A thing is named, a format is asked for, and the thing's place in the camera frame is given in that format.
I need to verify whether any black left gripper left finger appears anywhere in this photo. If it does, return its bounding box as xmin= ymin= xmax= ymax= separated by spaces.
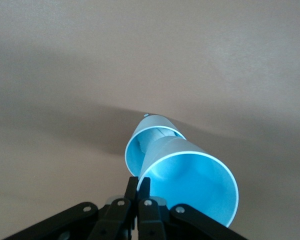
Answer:
xmin=89 ymin=176 xmax=139 ymax=240

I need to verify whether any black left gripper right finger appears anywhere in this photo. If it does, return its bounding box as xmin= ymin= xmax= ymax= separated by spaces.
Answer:
xmin=137 ymin=176 xmax=171 ymax=240

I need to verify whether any blue plastic cup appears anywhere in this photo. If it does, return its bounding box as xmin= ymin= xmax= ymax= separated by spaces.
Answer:
xmin=137 ymin=136 xmax=240 ymax=228
xmin=124 ymin=113 xmax=187 ymax=176

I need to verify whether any brown table cloth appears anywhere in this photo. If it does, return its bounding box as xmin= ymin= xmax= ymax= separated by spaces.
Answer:
xmin=0 ymin=0 xmax=300 ymax=240

